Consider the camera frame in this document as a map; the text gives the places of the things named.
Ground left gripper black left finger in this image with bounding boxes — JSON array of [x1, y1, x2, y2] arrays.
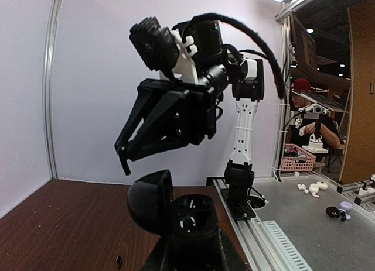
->
[[140, 241, 173, 271]]

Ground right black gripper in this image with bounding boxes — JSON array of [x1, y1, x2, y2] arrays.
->
[[114, 79, 219, 163]]

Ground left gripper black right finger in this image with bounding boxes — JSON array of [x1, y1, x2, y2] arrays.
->
[[219, 230, 248, 271]]

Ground black earbud charging case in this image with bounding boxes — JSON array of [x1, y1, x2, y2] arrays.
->
[[127, 170, 220, 248]]

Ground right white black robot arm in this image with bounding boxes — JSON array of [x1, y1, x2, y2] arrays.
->
[[114, 16, 264, 220]]

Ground white earbuds on bench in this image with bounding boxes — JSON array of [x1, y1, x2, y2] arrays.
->
[[297, 181, 328, 198]]

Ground black case on bench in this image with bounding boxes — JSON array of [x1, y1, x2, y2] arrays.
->
[[325, 206, 342, 219]]

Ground pink plastic basket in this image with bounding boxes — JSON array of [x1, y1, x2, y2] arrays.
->
[[281, 143, 316, 173]]

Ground person in red cap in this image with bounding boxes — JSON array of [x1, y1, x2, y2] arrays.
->
[[287, 78, 341, 150]]

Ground aluminium front rail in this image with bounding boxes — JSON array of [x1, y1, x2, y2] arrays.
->
[[206, 176, 375, 271]]

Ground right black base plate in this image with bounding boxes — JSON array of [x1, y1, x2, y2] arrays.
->
[[220, 187, 256, 221]]

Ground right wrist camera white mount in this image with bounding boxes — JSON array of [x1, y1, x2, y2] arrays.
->
[[129, 17, 205, 86]]

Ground right aluminium frame post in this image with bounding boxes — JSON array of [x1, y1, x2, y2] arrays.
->
[[42, 0, 63, 179]]

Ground right black camera cable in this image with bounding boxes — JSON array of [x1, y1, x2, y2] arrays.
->
[[192, 12, 287, 101]]

